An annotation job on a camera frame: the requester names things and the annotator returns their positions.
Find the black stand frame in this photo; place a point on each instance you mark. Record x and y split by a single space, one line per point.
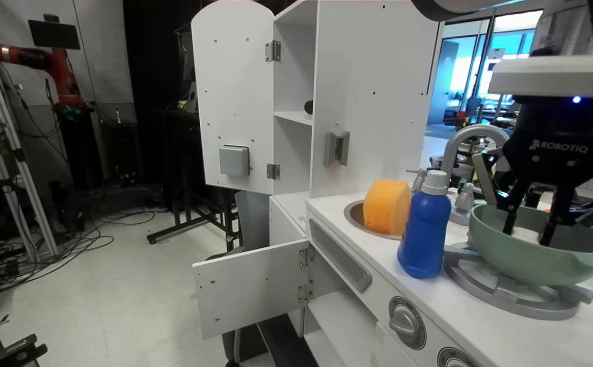
185 224

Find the small white compartment door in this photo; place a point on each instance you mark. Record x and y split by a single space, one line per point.
247 285

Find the grey toy faucet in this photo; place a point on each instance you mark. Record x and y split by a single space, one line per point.
470 133

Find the white toy kitchen unit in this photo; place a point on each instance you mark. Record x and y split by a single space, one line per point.
377 68

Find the tall white cabinet door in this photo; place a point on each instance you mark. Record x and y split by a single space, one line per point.
230 87

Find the grey stove knob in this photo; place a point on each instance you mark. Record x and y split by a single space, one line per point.
407 322
455 359

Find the black screen panel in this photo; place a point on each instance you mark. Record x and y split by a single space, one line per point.
54 32

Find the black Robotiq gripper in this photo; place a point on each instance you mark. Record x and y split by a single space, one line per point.
553 144

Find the mint green toy pot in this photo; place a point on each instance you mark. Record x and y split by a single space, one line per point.
527 256

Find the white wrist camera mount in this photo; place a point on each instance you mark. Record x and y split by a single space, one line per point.
541 74

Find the blue plastic cup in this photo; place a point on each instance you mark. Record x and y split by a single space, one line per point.
422 235

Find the red robot arm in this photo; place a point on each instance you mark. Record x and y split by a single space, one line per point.
51 64

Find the aluminium ladder frame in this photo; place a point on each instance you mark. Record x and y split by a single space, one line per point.
10 134

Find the grey toy stove burner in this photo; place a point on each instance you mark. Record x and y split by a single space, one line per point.
500 294

